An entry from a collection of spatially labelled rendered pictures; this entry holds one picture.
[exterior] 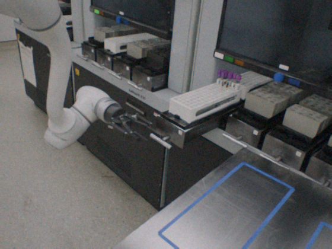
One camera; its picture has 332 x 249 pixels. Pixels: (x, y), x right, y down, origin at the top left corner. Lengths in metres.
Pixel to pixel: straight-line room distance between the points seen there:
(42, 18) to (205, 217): 0.61
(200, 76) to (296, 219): 0.73
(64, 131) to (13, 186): 0.96
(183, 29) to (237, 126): 0.47
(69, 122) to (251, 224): 0.74
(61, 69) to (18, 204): 1.10
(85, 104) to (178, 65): 0.44
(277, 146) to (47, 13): 0.77
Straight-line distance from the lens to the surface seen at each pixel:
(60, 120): 1.15
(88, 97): 1.23
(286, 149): 1.05
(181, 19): 1.32
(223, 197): 0.75
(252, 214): 0.74
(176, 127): 1.01
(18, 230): 1.82
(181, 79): 1.37
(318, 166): 1.03
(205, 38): 1.25
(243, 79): 1.32
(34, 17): 0.85
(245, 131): 1.11
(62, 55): 0.98
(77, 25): 2.02
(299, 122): 1.09
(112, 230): 1.74
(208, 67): 1.26
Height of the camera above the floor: 1.32
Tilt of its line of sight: 30 degrees down
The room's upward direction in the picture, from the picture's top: 5 degrees clockwise
